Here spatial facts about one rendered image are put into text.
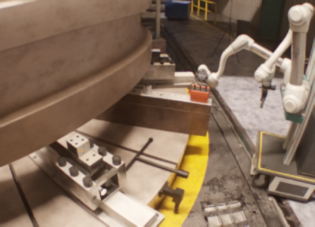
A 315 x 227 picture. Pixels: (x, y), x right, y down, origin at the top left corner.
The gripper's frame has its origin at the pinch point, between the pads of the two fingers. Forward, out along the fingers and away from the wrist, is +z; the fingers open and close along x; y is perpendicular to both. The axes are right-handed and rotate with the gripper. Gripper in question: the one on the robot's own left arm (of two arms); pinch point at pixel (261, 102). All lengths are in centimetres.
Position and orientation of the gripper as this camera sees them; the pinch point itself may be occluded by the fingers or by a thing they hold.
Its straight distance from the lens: 210.0
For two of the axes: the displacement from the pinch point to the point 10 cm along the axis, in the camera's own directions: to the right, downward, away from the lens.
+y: -9.1, -2.2, 3.4
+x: -4.1, 4.7, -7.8
